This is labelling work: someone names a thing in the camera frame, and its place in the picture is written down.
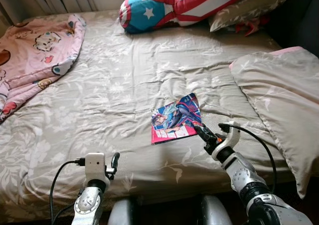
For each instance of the red white striped pillow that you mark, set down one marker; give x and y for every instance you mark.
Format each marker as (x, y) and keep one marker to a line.
(209, 3)

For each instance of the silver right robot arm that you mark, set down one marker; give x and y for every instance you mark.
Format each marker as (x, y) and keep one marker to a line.
(244, 172)

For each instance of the colourful comic book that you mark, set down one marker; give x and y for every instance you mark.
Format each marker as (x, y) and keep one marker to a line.
(174, 120)

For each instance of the silver left robot leg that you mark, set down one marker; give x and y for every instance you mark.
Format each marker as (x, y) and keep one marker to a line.
(123, 212)

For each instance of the red plush toy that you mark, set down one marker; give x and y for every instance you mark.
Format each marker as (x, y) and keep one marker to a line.
(251, 26)

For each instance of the bed with beige floral sheet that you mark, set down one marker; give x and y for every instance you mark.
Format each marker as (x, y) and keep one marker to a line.
(124, 95)

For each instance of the silver right robot leg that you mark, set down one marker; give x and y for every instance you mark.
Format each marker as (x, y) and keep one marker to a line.
(215, 211)

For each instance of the silver robot leg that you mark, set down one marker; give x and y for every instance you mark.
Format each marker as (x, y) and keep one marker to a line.
(123, 212)
(215, 211)

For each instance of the small beige floral pillow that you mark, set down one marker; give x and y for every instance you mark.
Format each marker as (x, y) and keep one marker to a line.
(249, 8)

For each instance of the large beige floral pillow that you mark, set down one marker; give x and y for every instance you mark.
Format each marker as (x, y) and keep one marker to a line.
(284, 105)

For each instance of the pink cartoon print blanket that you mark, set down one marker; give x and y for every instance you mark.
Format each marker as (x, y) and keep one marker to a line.
(35, 55)

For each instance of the dark grey upholstered furniture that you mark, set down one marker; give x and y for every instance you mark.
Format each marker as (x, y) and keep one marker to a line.
(299, 15)

